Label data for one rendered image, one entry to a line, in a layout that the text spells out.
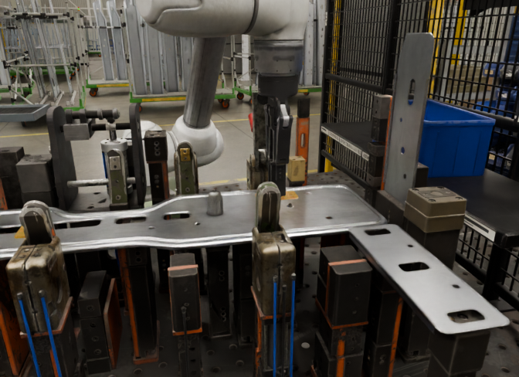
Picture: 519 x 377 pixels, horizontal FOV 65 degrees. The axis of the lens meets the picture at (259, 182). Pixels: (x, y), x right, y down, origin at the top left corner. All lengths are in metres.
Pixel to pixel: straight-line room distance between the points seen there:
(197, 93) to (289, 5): 0.78
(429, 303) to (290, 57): 0.45
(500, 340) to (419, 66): 0.63
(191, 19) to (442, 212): 0.53
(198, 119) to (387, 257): 0.98
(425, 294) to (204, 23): 0.50
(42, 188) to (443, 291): 0.81
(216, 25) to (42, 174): 0.53
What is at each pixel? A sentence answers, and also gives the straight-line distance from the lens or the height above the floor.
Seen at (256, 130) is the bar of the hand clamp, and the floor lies 1.13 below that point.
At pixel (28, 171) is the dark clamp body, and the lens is 1.00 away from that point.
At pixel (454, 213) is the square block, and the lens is 0.81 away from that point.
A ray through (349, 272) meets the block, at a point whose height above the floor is 0.98.
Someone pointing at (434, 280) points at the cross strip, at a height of 1.00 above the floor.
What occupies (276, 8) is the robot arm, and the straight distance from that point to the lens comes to 0.71.
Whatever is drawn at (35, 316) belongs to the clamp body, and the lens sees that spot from 0.69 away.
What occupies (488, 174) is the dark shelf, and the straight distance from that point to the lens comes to 1.09.
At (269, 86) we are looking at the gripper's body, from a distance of 0.75.
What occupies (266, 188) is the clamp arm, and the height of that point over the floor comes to 1.11.
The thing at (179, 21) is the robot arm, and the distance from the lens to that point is 0.65.
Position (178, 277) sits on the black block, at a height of 0.99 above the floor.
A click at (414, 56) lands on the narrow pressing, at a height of 1.30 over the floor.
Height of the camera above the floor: 1.34
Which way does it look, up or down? 20 degrees down
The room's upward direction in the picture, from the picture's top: straight up
